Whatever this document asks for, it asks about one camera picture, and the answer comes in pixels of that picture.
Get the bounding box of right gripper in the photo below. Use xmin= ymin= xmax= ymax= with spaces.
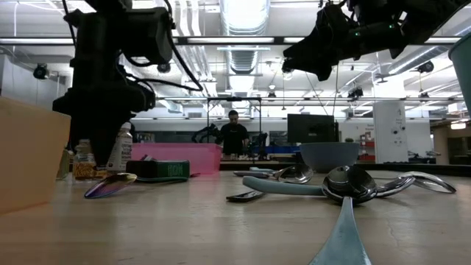
xmin=282 ymin=3 xmax=402 ymax=82

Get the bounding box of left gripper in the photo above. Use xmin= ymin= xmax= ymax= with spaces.
xmin=53 ymin=9 xmax=157 ymax=169

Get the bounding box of white-lid tall spice jar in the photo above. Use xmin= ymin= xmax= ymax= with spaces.
xmin=108 ymin=121 xmax=134 ymax=174

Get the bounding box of small orange-label spice jar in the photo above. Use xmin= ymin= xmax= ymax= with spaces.
xmin=72 ymin=138 xmax=108 ymax=181

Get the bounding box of green handle iridescent spoon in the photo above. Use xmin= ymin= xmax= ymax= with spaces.
xmin=84 ymin=172 xmax=202 ymax=200

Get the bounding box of small clear spice jar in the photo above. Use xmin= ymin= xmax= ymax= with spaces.
xmin=56 ymin=148 xmax=71 ymax=181

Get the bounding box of green spice tin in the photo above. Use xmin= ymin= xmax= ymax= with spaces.
xmin=125 ymin=158 xmax=191 ymax=182

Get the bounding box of plain black spoon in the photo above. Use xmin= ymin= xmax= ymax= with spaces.
xmin=225 ymin=163 xmax=314 ymax=203

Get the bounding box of black computer monitor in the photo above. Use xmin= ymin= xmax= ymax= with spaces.
xmin=287 ymin=113 xmax=340 ymax=145

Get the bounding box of orange translucent plastic bin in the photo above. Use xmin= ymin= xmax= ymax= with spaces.
xmin=0 ymin=96 xmax=72 ymax=215

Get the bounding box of blue storage crate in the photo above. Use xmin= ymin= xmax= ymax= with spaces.
xmin=263 ymin=145 xmax=301 ymax=155

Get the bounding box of blue bowl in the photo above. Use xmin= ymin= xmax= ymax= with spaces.
xmin=298 ymin=141 xmax=361 ymax=174

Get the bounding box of pink translucent plastic bin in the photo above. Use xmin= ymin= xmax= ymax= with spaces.
xmin=130 ymin=142 xmax=223 ymax=175

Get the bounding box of person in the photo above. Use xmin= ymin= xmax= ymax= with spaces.
xmin=219 ymin=109 xmax=250 ymax=156

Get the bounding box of red parts shelf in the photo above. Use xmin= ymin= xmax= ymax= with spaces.
xmin=358 ymin=132 xmax=376 ymax=162

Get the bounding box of white square pillar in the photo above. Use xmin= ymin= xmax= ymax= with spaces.
xmin=372 ymin=100 xmax=410 ymax=164

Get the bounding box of plain silver spoon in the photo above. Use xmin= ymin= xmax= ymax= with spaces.
xmin=399 ymin=170 xmax=458 ymax=195

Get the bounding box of silver round ventilation duct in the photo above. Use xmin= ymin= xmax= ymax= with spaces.
xmin=219 ymin=0 xmax=271 ymax=74

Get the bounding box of background black rig frame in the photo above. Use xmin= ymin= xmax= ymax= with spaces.
xmin=205 ymin=96 xmax=263 ymax=161

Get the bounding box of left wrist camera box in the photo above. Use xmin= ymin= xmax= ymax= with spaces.
xmin=121 ymin=7 xmax=174 ymax=66

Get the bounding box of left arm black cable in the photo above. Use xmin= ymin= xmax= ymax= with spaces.
xmin=117 ymin=0 xmax=205 ymax=92

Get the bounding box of lilac handle silver spoon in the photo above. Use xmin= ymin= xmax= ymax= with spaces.
xmin=233 ymin=170 xmax=277 ymax=180

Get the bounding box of light blue handle spoon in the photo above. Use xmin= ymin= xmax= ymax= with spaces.
xmin=241 ymin=175 xmax=417 ymax=198

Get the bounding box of teal plastic handled basket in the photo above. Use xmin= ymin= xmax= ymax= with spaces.
xmin=447 ymin=31 xmax=471 ymax=119

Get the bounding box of turquoise handle black spoon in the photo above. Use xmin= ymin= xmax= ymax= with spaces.
xmin=308 ymin=165 xmax=379 ymax=265

